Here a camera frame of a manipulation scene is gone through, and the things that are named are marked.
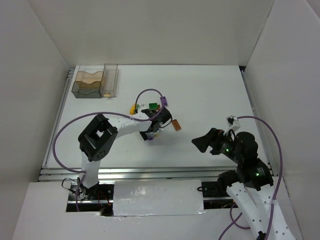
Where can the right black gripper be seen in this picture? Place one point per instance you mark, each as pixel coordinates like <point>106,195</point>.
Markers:
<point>214,141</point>

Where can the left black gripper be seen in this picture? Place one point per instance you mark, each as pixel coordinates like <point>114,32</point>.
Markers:
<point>155,118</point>

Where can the purple round lego piece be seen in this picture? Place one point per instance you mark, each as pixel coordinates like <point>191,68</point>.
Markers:
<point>151,135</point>

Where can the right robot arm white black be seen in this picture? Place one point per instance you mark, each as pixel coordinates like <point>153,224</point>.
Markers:
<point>250,185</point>

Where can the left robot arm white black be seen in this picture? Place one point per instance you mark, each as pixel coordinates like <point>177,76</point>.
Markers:
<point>96,140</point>

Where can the brown lego tile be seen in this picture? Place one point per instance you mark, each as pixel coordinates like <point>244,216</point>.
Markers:
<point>176,125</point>

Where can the green lego brick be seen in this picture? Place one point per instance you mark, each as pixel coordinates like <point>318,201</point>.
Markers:
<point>153,106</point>

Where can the purple lego plate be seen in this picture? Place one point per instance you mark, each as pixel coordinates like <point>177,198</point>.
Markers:
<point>163,101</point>

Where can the yellow green lego stack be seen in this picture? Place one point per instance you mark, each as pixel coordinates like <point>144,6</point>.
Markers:
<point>133,110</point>

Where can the small tan lego piece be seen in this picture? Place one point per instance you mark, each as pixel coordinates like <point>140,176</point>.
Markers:
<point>107,95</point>

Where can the white foam cover board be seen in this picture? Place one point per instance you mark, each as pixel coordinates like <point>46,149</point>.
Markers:
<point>157,198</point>

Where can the clear tall container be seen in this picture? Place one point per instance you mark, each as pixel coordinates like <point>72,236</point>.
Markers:
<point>109,80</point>

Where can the grey tinted container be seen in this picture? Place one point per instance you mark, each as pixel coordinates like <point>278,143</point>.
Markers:
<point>83,90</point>

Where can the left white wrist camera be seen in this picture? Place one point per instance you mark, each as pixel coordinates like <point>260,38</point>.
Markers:
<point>140,107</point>

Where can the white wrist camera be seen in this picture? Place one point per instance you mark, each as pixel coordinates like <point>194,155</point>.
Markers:
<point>140,107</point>
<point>233,123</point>

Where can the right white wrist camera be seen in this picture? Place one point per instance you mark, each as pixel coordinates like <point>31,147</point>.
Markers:
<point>233,123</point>

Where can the aluminium front rail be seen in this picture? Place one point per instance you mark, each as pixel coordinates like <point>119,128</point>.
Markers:
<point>154,173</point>

